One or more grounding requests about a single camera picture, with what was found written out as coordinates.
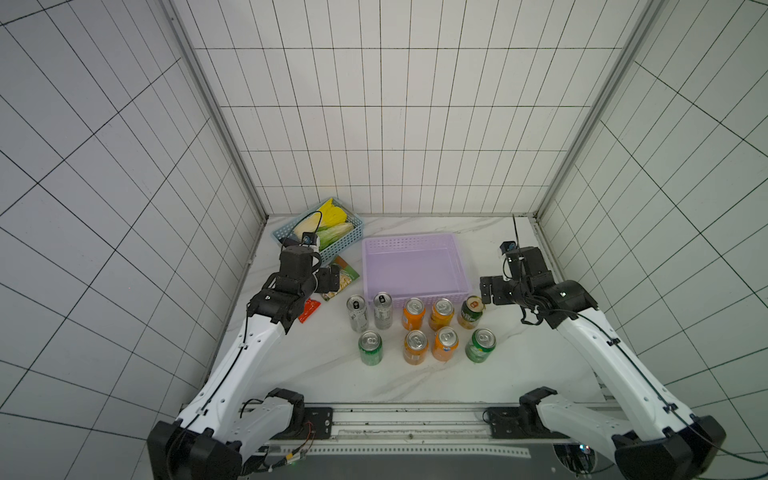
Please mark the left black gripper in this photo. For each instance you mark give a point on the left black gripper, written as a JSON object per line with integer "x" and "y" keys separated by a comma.
{"x": 324, "y": 275}

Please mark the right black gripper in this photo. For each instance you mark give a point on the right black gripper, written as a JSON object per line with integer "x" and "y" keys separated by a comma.
{"x": 493, "y": 289}

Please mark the green gold-top can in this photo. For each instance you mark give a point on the green gold-top can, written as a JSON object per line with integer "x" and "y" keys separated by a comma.
{"x": 471, "y": 312}

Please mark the small silver can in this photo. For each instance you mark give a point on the small silver can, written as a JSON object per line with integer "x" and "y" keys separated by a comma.
{"x": 357, "y": 312}

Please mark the orange Schweppes can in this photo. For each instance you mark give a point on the orange Schweppes can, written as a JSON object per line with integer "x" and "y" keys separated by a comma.
{"x": 441, "y": 315}

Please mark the green Sprite can back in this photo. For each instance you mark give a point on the green Sprite can back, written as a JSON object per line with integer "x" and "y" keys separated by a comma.
{"x": 480, "y": 346}

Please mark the green sprite can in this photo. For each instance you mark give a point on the green sprite can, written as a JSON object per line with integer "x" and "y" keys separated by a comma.
{"x": 370, "y": 346}
{"x": 480, "y": 346}

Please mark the tall silver can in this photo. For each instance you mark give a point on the tall silver can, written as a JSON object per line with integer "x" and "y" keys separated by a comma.
{"x": 383, "y": 311}

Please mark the orange Fanta can back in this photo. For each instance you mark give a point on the orange Fanta can back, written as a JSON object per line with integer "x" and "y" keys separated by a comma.
{"x": 445, "y": 343}

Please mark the orange fanta can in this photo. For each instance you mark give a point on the orange fanta can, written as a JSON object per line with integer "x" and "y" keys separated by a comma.
{"x": 413, "y": 314}
{"x": 445, "y": 343}

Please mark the orange Fanta can front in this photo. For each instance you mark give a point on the orange Fanta can front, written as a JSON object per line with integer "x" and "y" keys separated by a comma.
{"x": 413, "y": 314}

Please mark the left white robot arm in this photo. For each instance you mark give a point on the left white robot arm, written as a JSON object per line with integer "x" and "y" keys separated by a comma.
{"x": 213, "y": 437}

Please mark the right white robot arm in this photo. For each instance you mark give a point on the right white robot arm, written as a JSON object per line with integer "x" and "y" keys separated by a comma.
{"x": 660, "y": 437}

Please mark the blue plastic basket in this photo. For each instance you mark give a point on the blue plastic basket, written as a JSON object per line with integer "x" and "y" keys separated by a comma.
{"x": 284, "y": 233}

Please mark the purple plastic basket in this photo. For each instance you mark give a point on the purple plastic basket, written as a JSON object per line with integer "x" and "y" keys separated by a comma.
{"x": 424, "y": 266}

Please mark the green soup mix packet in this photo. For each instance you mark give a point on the green soup mix packet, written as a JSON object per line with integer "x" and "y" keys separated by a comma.
{"x": 347, "y": 275}

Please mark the red snack packet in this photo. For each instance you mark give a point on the red snack packet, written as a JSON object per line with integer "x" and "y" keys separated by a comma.
{"x": 310, "y": 307}

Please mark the green lettuce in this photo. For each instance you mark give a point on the green lettuce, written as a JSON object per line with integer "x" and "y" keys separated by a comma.
{"x": 328, "y": 236}

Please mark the yellow napa cabbage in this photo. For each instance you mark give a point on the yellow napa cabbage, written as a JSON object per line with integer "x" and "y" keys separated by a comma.
{"x": 328, "y": 215}

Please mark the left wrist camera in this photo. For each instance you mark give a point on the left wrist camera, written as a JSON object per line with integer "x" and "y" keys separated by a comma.
{"x": 309, "y": 239}

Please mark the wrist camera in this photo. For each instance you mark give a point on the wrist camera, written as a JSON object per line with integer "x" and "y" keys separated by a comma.
{"x": 509, "y": 247}
{"x": 309, "y": 239}

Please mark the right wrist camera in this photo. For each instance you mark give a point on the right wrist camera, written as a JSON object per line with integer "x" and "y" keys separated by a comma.
{"x": 509, "y": 247}

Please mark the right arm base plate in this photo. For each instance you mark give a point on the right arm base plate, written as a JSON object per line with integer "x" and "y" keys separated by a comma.
{"x": 522, "y": 421}

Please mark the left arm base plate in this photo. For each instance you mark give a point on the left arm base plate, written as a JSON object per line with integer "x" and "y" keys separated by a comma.
{"x": 316, "y": 423}

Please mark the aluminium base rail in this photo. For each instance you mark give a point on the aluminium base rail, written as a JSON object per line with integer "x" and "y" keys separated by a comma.
{"x": 400, "y": 429}

